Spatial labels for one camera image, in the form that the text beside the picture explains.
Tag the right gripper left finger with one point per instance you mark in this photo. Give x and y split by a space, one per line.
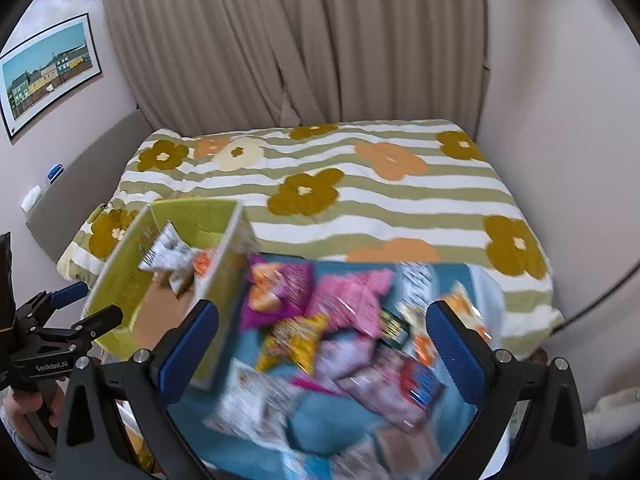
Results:
92 439

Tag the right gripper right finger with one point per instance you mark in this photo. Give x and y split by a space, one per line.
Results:
551 442

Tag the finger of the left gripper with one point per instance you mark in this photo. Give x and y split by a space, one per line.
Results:
36 312
83 333

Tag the mauve crinkled snack bag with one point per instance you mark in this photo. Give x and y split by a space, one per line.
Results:
395 386

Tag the orange white snack bag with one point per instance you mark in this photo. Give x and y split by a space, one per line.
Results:
459 301

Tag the white black snack bag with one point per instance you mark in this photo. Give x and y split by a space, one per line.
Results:
255 406

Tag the white grey snack bag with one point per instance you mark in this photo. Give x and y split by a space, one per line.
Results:
178 264

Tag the clear pink sausage packet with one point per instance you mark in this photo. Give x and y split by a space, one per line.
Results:
409 456

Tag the small dark green packet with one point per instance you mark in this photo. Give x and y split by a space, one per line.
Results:
395 331

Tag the gold pillow snack bag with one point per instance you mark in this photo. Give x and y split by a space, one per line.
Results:
293 339

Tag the purple potato chips bag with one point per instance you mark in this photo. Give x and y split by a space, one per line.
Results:
278 290

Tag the white pink snack bag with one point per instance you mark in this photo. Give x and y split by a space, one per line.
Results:
335 360

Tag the pink striped snack bag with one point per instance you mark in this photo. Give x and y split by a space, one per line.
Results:
352 300

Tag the person left hand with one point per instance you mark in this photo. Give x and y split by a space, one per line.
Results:
18 404

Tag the green cardboard box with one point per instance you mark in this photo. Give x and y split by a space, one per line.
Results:
149 307

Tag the black floor lamp stand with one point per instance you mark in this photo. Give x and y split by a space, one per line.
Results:
602 299

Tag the grey bed headboard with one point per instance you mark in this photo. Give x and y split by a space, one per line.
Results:
89 181

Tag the blue patterned tablecloth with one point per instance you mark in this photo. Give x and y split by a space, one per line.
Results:
322 424

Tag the floral striped bed quilt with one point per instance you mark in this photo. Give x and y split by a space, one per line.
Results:
356 191

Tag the framed houses picture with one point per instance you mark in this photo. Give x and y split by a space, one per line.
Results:
42 69

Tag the beige curtain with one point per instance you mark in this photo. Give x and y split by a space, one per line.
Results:
204 66

